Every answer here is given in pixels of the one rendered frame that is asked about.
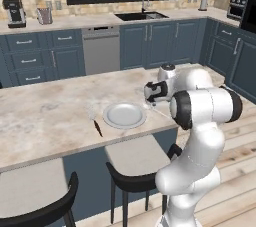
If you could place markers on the pale metal spoon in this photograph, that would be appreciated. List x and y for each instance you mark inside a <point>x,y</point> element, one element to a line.
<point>162,113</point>

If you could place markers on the blue kitchen island base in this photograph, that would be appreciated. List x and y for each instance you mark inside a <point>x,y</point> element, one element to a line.
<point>86,184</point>

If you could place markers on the black toaster oven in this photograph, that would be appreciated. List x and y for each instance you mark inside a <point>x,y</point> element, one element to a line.
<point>236,7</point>

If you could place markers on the blue drawer cupboard run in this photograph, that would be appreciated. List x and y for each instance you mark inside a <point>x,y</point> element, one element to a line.
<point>40,57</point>

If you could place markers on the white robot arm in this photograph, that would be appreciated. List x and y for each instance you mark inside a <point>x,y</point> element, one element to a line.
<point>200,104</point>

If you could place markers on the silver dishwasher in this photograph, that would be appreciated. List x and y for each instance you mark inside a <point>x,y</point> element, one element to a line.
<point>101,51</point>

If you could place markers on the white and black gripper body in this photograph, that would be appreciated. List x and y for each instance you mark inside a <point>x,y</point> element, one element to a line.
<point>159,91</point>

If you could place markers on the blue sink cupboard run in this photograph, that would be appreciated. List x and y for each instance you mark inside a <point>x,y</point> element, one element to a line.
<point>160,42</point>

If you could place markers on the white round plate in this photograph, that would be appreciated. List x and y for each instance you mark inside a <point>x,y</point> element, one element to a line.
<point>124,116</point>

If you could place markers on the grey pot with tools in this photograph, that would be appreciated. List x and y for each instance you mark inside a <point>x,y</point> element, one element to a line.
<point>44,16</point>

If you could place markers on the silver tap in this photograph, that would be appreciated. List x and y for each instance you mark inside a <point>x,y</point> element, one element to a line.
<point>145,2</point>

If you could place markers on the blue side cupboard run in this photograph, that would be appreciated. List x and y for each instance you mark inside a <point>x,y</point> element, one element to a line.
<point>233,57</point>

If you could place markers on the black and silver coffee machine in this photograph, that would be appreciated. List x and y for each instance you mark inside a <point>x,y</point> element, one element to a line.
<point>14,12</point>

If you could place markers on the black stool with grey seat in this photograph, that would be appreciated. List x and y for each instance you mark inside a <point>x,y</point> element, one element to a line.
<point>30,187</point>
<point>136,157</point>

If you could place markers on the black sink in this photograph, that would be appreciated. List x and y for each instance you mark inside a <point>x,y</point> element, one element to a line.
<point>141,16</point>

